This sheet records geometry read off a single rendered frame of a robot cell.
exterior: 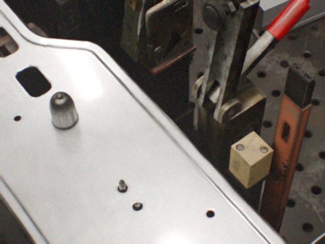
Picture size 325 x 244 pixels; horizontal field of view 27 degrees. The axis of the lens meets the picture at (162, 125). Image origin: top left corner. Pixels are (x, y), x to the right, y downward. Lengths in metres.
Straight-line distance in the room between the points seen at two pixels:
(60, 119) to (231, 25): 0.25
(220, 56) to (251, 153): 0.11
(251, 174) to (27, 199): 0.26
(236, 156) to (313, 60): 0.59
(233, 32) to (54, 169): 0.28
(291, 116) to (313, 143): 0.51
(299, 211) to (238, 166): 0.38
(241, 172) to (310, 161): 0.43
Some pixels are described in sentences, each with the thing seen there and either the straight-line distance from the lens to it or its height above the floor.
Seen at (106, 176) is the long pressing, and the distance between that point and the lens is 0.82.
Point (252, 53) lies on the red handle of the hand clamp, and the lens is 0.79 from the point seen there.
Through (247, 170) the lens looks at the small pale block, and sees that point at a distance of 0.76.
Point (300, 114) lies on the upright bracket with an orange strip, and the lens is 0.69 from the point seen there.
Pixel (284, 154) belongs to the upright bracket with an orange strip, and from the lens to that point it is 0.77.
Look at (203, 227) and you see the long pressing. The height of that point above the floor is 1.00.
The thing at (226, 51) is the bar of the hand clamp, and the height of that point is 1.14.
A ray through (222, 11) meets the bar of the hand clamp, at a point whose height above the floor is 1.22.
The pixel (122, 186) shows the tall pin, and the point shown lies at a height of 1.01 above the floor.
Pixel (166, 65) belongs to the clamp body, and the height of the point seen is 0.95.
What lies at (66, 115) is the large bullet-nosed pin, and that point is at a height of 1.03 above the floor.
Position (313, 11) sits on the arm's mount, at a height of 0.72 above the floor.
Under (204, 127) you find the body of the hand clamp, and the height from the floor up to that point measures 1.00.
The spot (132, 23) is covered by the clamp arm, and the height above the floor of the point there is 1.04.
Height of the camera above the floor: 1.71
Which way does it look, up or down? 56 degrees down
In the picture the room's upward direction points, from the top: 3 degrees counter-clockwise
